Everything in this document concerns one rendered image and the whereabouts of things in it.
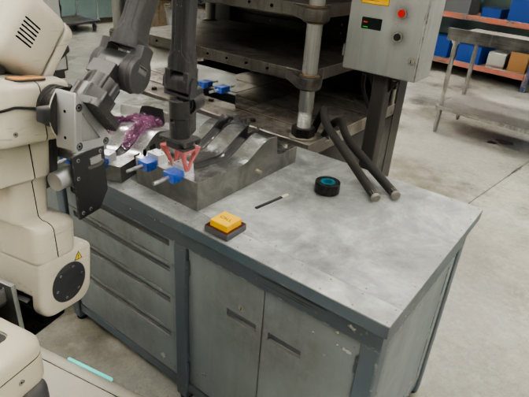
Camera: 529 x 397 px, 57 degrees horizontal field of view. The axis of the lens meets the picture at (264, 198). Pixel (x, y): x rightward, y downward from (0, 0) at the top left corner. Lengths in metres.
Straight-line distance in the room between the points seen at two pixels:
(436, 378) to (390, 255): 0.96
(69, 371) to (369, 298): 0.98
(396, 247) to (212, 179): 0.54
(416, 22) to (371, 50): 0.19
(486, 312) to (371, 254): 1.39
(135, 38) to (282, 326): 0.81
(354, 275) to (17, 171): 0.78
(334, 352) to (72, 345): 1.22
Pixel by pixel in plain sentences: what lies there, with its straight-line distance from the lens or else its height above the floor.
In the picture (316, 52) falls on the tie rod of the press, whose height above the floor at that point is 1.13.
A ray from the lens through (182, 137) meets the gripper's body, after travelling 1.35.
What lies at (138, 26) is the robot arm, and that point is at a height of 1.32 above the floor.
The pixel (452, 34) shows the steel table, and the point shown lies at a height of 0.89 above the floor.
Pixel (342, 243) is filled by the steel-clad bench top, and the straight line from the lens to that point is 1.31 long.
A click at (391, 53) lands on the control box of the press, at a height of 1.16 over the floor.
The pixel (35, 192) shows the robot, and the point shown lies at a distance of 1.19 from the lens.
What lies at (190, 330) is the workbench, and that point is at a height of 0.34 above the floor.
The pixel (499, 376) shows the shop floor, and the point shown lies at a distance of 2.31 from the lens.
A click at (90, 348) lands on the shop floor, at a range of 2.16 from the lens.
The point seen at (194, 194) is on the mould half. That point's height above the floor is 0.85.
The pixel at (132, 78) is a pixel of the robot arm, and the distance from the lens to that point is 1.04.
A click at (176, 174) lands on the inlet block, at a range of 1.38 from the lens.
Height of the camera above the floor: 1.50
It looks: 28 degrees down
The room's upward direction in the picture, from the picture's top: 4 degrees clockwise
